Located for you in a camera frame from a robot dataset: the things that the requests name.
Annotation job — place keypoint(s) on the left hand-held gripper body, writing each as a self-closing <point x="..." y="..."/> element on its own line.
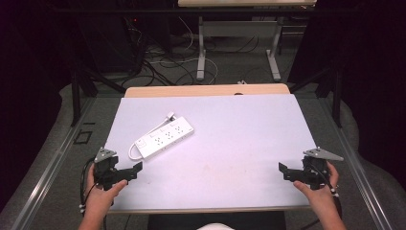
<point x="105" y="168"/>

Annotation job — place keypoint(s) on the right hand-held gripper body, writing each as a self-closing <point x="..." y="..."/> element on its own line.
<point x="316" y="171"/>

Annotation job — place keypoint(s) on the person's right hand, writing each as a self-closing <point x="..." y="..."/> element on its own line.
<point x="319" y="196"/>

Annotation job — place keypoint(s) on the person's left hand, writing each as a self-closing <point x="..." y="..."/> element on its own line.
<point x="100" y="199"/>

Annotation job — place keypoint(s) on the white power strip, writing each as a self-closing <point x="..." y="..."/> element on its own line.
<point x="166" y="137"/>

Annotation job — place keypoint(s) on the white power plug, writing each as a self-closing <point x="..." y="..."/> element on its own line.
<point x="171" y="115"/>

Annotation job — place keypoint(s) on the white table mat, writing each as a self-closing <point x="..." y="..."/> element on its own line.
<point x="223" y="150"/>

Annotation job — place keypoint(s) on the black metal stand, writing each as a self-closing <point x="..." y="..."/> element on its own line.
<point x="335" y="96"/>
<point x="76" y="96"/>

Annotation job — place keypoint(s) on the person's white clothing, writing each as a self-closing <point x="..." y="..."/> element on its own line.
<point x="214" y="226"/>

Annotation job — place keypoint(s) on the wooden table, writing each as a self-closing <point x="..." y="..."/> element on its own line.
<point x="191" y="90"/>

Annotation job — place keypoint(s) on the white-framed desk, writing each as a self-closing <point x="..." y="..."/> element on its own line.
<point x="237" y="28"/>

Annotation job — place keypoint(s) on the aluminium floor rail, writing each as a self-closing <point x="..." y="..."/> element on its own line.
<point x="48" y="169"/>
<point x="360" y="172"/>

